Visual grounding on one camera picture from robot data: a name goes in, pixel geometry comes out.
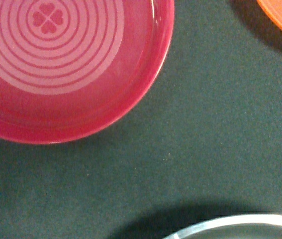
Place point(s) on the black tablecloth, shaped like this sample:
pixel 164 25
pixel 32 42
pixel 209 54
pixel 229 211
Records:
pixel 204 143

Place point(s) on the black frying pan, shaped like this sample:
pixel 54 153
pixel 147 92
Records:
pixel 250 226

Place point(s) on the magenta plastic plate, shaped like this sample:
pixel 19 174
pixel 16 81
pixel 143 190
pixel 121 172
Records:
pixel 71 68

